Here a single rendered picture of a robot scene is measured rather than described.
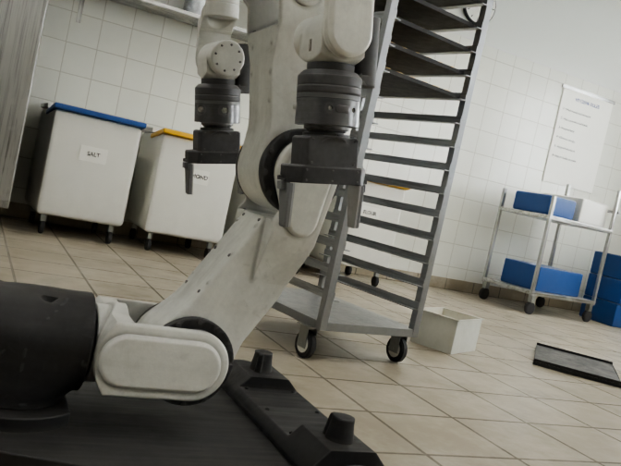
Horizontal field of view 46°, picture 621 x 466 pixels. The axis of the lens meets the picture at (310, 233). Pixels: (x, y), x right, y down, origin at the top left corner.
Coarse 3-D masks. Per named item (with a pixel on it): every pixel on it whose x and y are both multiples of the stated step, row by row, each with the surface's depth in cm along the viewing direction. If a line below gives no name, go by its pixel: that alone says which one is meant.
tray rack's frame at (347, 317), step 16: (336, 208) 327; (336, 224) 327; (288, 288) 317; (288, 304) 275; (304, 304) 283; (336, 304) 301; (352, 304) 311; (304, 320) 260; (336, 320) 263; (352, 320) 270; (368, 320) 278; (384, 320) 287; (304, 336) 258; (400, 336) 276
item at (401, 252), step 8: (328, 232) 328; (352, 240) 314; (360, 240) 310; (368, 240) 306; (376, 248) 302; (384, 248) 298; (392, 248) 294; (400, 256) 286; (408, 256) 286; (416, 256) 283; (424, 256) 279
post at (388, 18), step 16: (384, 16) 248; (384, 32) 247; (384, 48) 248; (368, 96) 249; (368, 112) 248; (368, 128) 249; (336, 240) 252; (336, 256) 251; (336, 272) 252; (320, 304) 254; (320, 320) 253
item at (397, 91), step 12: (396, 72) 255; (384, 84) 279; (396, 84) 273; (408, 84) 267; (420, 84) 263; (408, 96) 295; (420, 96) 288; (432, 96) 282; (444, 96) 276; (456, 96) 274
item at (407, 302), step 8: (320, 272) 329; (344, 280) 315; (352, 280) 311; (360, 288) 305; (368, 288) 302; (376, 288) 298; (384, 296) 294; (392, 296) 290; (400, 296) 287; (400, 304) 283; (408, 304) 282; (416, 304) 279
